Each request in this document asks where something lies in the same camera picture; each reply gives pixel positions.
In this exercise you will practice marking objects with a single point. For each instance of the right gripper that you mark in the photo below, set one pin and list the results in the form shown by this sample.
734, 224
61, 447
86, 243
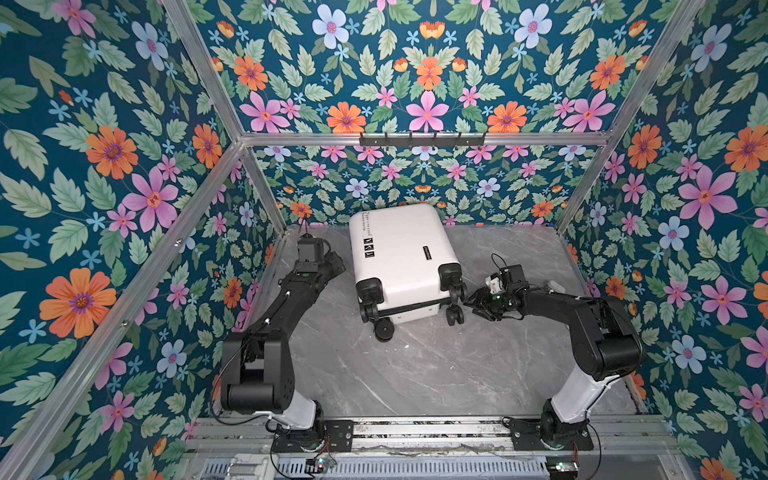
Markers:
482, 301

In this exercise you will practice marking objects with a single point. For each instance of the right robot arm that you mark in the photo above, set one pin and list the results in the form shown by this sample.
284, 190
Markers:
605, 346

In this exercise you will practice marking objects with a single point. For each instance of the black hook rack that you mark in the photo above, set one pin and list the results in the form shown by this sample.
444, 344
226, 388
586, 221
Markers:
411, 139

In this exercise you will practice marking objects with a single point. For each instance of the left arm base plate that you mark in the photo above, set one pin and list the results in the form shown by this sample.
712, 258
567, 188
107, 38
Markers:
326, 435

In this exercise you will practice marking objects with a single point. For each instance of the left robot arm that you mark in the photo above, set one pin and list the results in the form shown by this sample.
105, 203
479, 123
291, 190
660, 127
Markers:
257, 379

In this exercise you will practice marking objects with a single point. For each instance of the aluminium mounting rail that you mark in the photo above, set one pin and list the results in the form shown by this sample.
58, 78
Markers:
611, 435

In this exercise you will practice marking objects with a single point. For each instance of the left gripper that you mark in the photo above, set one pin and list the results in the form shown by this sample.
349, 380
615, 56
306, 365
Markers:
334, 260

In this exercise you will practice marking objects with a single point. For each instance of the white hard-shell suitcase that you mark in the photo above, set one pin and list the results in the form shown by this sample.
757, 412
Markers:
405, 267

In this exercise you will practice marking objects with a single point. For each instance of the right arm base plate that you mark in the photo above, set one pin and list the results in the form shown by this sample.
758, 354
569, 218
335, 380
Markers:
549, 433

